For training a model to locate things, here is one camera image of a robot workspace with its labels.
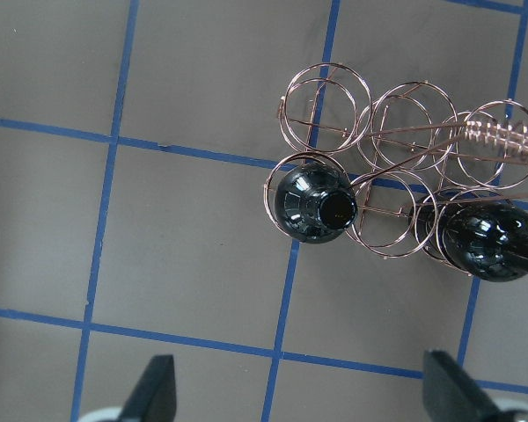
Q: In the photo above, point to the dark wine bottle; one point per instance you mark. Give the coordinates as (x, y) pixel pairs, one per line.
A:
(314, 203)
(486, 239)

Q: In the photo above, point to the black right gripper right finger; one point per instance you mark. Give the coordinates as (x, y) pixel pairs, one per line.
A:
(449, 394)

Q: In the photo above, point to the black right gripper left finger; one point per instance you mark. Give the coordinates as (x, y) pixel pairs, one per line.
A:
(154, 397)

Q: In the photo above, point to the copper wire wine basket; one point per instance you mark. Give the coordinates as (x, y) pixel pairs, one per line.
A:
(407, 153)

